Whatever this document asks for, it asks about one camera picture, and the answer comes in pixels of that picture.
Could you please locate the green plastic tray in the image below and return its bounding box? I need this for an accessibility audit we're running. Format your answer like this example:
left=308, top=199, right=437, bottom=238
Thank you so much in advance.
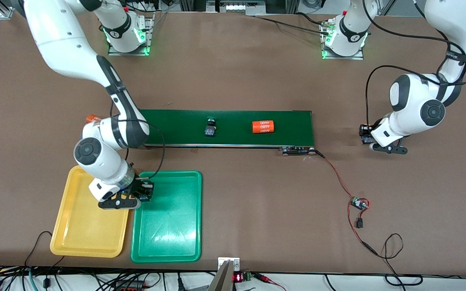
left=130, top=170, right=203, bottom=264

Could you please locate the green belt conveyor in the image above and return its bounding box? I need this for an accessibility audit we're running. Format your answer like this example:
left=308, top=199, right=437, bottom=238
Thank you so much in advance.
left=136, top=108, right=317, bottom=157

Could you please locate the yellow plastic tray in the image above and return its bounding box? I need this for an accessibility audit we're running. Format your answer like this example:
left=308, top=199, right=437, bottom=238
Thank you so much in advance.
left=50, top=165, right=136, bottom=258

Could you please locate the black orange power strip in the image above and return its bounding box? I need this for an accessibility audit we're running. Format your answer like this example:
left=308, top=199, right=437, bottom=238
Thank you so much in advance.
left=113, top=280, right=149, bottom=291

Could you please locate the red clip lead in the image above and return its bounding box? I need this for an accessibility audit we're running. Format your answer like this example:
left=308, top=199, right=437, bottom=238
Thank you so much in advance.
left=255, top=273, right=287, bottom=291

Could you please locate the white lit device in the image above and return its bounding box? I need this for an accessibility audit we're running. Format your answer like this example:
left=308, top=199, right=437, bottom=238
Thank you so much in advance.
left=216, top=1, right=255, bottom=14

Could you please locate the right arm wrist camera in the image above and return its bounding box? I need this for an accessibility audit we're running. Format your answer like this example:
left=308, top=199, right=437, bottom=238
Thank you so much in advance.
left=98, top=193, right=142, bottom=210

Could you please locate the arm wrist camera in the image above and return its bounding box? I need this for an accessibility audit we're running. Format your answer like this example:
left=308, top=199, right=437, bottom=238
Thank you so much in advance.
left=98, top=193, right=142, bottom=210
left=370, top=141, right=409, bottom=156

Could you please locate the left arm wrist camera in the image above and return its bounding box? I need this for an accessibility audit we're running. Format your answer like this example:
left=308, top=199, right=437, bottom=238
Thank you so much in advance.
left=370, top=141, right=409, bottom=156

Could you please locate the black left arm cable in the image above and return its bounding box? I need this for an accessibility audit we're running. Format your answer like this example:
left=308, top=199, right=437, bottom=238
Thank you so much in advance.
left=362, top=0, right=466, bottom=130

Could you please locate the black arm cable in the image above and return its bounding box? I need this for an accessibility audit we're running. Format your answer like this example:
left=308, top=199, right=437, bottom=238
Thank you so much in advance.
left=110, top=101, right=165, bottom=179
left=362, top=0, right=466, bottom=130

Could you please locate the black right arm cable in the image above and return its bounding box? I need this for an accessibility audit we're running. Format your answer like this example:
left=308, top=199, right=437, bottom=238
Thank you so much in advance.
left=110, top=101, right=165, bottom=179

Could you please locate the red black twisted wire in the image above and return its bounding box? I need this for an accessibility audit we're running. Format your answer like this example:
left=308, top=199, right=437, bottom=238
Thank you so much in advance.
left=313, top=149, right=379, bottom=257

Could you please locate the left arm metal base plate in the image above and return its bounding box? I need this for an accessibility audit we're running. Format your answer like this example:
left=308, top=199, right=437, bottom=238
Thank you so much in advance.
left=321, top=20, right=365, bottom=61

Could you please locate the thin black looped cable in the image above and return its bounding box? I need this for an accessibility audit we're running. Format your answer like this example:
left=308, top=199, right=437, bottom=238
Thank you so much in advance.
left=24, top=231, right=66, bottom=268

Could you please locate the thin black power cable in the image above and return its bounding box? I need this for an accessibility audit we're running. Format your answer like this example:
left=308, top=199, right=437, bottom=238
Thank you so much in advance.
left=376, top=233, right=424, bottom=287

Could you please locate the grey camera stand pole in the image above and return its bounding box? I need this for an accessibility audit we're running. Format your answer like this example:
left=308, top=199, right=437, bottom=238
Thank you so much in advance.
left=208, top=257, right=241, bottom=291

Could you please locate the black base supply cable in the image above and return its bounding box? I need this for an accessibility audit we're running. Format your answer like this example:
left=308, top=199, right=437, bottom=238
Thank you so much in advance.
left=253, top=12, right=330, bottom=36

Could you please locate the teal cable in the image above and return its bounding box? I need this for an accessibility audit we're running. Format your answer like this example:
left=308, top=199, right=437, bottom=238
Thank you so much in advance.
left=28, top=268, right=40, bottom=291

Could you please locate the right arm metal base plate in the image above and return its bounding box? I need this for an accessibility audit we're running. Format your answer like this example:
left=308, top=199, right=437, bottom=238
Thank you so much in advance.
left=108, top=11, right=155, bottom=57

